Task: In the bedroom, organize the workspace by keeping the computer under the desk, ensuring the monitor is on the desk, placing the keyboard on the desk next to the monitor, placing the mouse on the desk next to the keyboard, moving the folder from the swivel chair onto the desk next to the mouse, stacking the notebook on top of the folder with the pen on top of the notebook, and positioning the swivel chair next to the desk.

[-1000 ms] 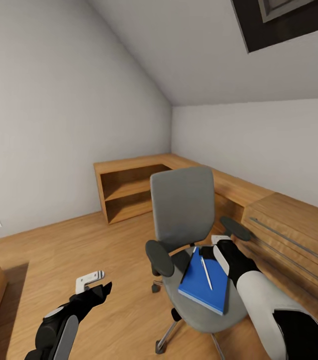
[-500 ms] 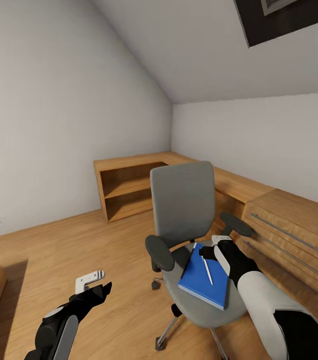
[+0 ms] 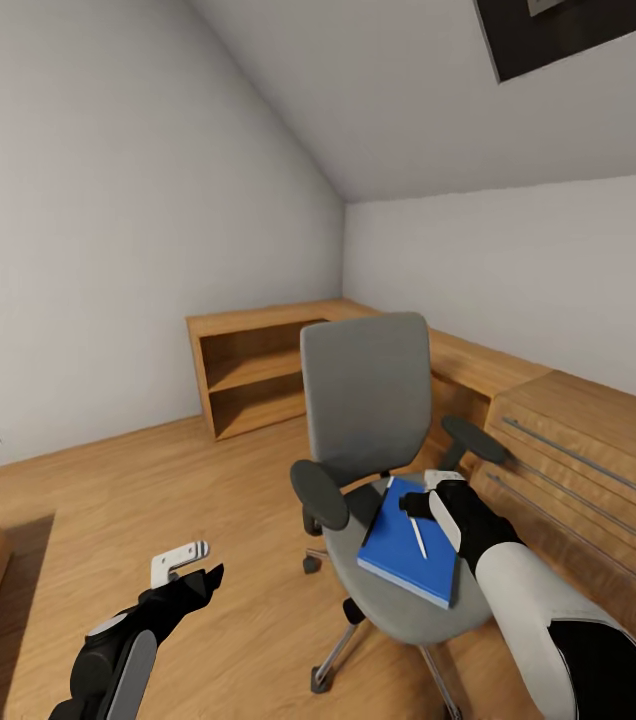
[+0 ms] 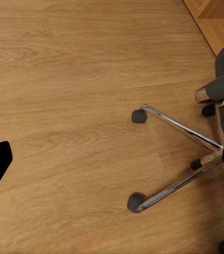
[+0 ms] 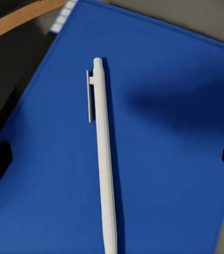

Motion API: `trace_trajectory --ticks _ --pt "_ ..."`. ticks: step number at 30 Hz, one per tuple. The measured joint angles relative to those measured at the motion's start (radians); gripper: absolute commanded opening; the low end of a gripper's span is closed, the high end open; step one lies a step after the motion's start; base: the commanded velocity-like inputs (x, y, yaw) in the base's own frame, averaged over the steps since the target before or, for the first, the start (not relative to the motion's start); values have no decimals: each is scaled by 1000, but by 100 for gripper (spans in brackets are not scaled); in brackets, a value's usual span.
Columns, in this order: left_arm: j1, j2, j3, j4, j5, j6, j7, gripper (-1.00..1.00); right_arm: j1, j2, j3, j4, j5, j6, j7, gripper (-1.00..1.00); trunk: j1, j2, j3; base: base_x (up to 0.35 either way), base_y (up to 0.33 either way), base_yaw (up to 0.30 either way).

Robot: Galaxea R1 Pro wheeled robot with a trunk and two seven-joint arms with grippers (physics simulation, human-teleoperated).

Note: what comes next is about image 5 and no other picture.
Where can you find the pen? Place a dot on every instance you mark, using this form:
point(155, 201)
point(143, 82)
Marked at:
point(104, 154)

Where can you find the folder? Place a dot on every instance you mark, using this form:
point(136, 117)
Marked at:
point(165, 100)

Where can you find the swivel chair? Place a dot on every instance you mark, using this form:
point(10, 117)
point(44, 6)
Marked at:
point(18, 45)

